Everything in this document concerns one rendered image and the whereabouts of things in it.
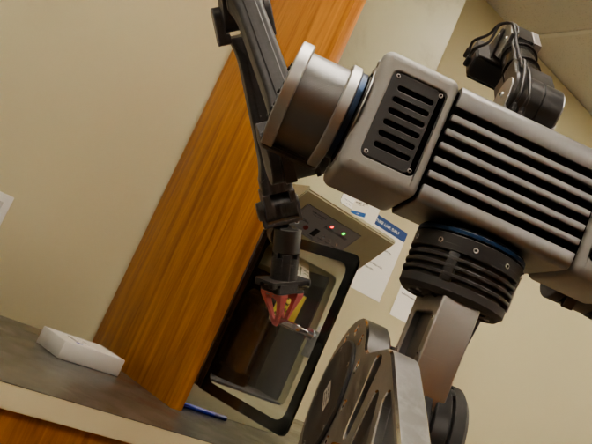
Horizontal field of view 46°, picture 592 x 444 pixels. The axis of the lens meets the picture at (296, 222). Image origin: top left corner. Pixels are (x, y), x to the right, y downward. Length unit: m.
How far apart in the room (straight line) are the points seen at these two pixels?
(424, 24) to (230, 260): 0.87
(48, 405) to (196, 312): 0.49
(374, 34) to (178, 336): 0.91
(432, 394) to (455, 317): 0.09
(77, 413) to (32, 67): 0.96
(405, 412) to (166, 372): 1.08
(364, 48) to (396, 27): 0.13
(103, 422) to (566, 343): 2.65
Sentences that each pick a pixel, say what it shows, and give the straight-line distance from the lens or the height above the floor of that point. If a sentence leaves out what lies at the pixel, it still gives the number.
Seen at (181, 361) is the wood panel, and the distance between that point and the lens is 1.59.
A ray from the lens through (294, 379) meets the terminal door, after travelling 1.47.
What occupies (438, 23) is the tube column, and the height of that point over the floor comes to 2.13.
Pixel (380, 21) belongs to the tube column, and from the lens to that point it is 1.90.
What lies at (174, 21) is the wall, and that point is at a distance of 2.05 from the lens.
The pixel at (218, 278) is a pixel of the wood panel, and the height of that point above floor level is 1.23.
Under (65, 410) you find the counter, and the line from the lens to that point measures 1.24.
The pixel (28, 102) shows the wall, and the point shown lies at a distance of 1.89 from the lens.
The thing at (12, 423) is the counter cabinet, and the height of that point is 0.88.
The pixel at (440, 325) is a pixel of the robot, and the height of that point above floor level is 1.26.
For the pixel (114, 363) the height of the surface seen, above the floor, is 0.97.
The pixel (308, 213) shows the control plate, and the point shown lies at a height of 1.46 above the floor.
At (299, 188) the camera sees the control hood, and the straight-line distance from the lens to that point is 1.63.
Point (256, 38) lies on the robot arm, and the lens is 1.17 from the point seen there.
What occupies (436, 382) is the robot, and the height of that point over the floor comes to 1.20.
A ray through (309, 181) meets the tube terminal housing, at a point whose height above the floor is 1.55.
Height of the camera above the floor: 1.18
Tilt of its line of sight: 9 degrees up
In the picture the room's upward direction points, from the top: 24 degrees clockwise
